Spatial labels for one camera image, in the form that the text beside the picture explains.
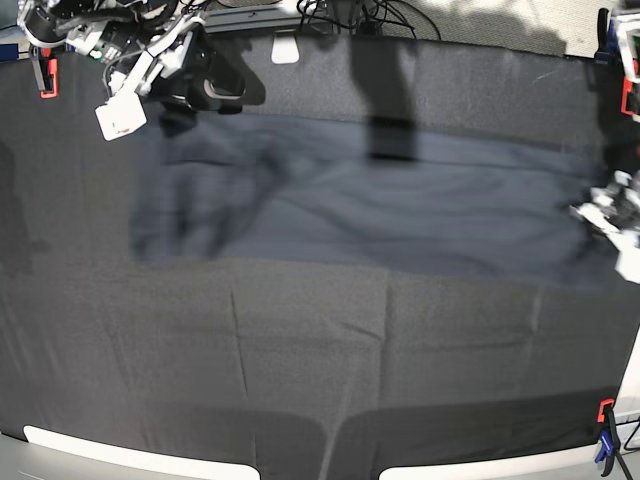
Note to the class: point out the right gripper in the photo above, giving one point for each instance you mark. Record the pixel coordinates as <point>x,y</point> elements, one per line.
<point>213,77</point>

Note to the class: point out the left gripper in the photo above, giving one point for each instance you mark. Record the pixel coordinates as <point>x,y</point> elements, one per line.
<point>612,209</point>

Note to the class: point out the dark navy t-shirt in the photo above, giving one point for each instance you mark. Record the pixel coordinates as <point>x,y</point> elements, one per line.
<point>313,190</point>

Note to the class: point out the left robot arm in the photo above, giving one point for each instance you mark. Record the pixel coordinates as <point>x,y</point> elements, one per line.
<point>620,132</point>

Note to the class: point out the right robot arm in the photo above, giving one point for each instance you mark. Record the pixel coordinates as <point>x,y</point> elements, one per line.
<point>101,30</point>

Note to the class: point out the red black clamp far right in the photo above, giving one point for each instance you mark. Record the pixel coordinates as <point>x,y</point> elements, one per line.
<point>630,99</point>

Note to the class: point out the red black clamp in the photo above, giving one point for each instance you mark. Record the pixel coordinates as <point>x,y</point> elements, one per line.
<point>630,99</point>
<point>45,67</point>

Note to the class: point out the blue clamp far right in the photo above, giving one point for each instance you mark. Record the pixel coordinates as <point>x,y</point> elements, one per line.
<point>607,52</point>

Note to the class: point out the red black clamp far left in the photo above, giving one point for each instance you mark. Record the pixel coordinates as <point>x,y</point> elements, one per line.
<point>45,67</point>

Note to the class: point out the red blue clamp near right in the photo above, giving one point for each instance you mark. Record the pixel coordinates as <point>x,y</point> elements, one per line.
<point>609,442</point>

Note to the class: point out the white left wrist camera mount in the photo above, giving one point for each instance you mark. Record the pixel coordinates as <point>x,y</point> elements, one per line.
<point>627,262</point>

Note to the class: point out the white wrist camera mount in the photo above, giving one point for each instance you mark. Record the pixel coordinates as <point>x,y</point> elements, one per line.
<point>627,262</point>
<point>130,95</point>

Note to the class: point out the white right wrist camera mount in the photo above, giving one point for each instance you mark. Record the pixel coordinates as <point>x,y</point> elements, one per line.
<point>130,95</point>

